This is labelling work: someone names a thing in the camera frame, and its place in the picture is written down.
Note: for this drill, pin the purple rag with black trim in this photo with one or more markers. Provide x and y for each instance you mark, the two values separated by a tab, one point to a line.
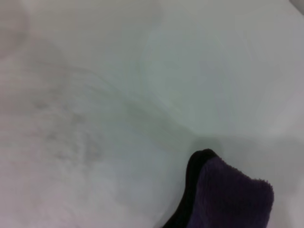
225	194

